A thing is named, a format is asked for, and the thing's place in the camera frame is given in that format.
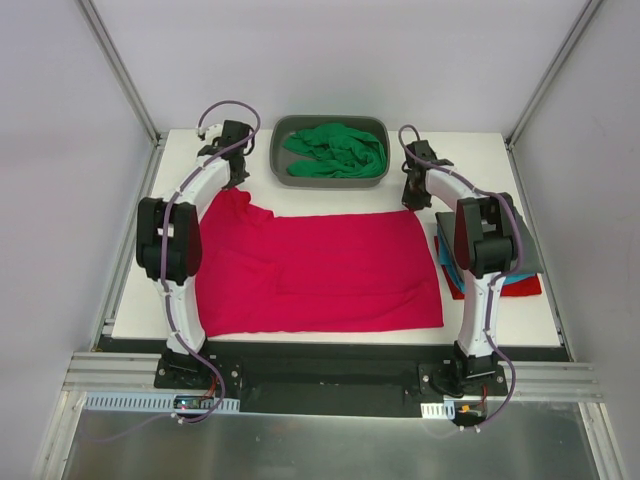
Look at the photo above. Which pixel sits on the grey plastic bin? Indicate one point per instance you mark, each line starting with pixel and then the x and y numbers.
pixel 281 159

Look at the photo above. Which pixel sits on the right perforated cable duct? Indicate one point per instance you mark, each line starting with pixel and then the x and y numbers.
pixel 445 410

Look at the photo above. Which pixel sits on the green t shirt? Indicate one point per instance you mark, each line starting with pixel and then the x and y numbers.
pixel 334 150

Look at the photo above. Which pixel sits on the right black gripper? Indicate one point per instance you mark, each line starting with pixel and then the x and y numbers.
pixel 414 189

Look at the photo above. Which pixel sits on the left aluminium rail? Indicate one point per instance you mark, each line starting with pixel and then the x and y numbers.
pixel 103 371

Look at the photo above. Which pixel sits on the folded teal t shirt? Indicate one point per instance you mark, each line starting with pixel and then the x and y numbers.
pixel 450 262

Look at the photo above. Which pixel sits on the right aluminium rail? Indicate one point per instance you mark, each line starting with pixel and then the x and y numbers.
pixel 572 382

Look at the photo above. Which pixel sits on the folded red t shirt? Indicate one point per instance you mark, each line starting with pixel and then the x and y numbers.
pixel 525 289

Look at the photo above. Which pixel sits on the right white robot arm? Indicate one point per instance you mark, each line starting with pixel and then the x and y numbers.
pixel 488 248

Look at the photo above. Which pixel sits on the perforated cable duct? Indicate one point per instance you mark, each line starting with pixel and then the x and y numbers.
pixel 445 410
pixel 158 403

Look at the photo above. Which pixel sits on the left perforated cable duct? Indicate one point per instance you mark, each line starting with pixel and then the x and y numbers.
pixel 158 403

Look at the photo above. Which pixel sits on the magenta t shirt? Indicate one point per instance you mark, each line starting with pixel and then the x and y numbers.
pixel 353 273

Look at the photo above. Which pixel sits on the right aluminium frame post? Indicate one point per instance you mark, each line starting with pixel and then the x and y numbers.
pixel 577 30

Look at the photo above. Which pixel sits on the left aluminium frame post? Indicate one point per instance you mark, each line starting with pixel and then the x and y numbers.
pixel 109 50

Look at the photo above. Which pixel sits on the aluminium frame post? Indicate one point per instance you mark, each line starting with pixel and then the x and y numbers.
pixel 109 50
pixel 577 30

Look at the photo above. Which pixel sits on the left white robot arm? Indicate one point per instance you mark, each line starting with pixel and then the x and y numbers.
pixel 169 245

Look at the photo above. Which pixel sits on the aluminium rail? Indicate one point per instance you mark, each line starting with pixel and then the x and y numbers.
pixel 103 371
pixel 572 382

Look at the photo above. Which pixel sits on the folded grey t shirt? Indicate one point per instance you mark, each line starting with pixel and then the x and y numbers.
pixel 531 264

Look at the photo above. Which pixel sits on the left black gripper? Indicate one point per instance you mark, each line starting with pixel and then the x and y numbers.
pixel 237 170

